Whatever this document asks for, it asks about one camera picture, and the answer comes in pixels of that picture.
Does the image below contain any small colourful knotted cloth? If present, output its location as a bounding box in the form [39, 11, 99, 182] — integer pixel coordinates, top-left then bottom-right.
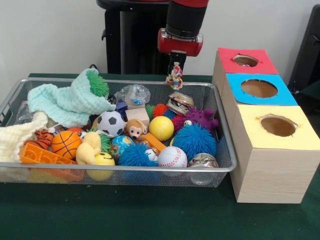
[165, 61, 184, 91]

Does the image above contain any black upright panel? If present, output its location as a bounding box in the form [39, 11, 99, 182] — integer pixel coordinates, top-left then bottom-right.
[287, 3, 320, 95]

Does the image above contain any orange plastic building block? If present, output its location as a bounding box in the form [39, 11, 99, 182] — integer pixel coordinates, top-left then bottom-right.
[19, 142, 85, 182]

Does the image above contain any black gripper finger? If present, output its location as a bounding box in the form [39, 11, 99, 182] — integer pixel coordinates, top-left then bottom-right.
[168, 50, 177, 73]
[178, 51, 187, 73]

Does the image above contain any yellow rubber ball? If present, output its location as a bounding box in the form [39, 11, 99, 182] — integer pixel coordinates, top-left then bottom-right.
[149, 116, 175, 141]

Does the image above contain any orange toy basketball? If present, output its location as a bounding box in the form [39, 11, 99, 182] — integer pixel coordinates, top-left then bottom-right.
[51, 130, 83, 160]

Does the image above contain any cream knitted cloth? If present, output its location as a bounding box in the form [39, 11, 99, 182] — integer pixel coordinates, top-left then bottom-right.
[0, 111, 50, 163]

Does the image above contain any blue spiky rubber ball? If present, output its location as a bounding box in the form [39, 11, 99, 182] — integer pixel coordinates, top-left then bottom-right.
[172, 122, 217, 155]
[118, 142, 160, 167]

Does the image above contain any mint green waffle cloth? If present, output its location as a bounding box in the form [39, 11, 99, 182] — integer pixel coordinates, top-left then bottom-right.
[26, 68, 117, 128]

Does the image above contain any crushed silver can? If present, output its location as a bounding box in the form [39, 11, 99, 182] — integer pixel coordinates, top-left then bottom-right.
[187, 152, 220, 169]

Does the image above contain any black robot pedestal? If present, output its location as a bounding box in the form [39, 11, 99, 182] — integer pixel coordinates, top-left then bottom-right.
[96, 0, 202, 76]

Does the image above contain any silver wire mesh bin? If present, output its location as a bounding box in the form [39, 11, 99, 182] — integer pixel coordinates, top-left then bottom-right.
[0, 77, 238, 188]

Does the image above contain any dark green side table cloth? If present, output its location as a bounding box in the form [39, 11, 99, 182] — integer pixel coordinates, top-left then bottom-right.
[298, 80, 320, 97]

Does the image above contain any purple spiky rubber toy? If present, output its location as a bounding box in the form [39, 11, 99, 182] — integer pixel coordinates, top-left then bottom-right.
[172, 107, 220, 133]

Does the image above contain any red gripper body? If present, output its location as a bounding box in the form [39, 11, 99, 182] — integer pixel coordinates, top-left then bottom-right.
[157, 28, 204, 57]

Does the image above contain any white toy baseball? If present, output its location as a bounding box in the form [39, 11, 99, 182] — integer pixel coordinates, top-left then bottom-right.
[157, 146, 188, 168]

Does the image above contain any wooden box with three holes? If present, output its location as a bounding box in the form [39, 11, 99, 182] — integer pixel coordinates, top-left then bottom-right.
[211, 47, 320, 205]

